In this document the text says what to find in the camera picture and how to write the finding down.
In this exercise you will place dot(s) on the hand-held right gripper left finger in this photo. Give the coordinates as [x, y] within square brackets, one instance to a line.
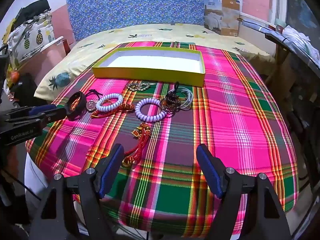
[112, 165]

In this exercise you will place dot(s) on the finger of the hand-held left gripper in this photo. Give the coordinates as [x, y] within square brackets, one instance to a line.
[42, 109]
[55, 116]

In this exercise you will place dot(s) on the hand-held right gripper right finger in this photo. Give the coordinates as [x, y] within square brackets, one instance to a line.
[208, 167]

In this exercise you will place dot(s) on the black wristband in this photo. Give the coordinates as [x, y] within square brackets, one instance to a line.
[75, 116]

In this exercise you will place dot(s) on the white elastic hair bands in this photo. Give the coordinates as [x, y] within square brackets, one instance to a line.
[188, 97]

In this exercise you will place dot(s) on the yellow shallow box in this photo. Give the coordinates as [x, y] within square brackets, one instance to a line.
[150, 76]

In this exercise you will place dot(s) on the orange round object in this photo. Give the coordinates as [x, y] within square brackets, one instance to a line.
[15, 75]

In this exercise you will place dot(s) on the pink green plaid cloth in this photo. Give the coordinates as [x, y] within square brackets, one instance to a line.
[237, 105]

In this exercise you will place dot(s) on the white pineapple print pillow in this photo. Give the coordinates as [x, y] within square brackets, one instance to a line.
[32, 37]

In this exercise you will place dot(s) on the rhinestone hair clip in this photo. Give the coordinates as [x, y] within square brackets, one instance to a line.
[140, 87]

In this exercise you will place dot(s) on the black bag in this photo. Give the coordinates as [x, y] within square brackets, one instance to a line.
[35, 8]

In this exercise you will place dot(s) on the yellow pineapple bed sheet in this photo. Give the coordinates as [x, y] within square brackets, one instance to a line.
[162, 32]

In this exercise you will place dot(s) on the blue floral headboard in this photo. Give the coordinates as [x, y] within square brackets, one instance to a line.
[137, 2]

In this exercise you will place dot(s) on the blue striped cloth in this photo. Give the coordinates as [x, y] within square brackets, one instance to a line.
[270, 31]

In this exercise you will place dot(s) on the cardboard bedding package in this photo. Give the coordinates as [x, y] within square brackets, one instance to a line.
[225, 15]

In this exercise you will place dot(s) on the white crumpled cloth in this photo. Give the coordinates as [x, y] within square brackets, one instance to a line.
[297, 35]

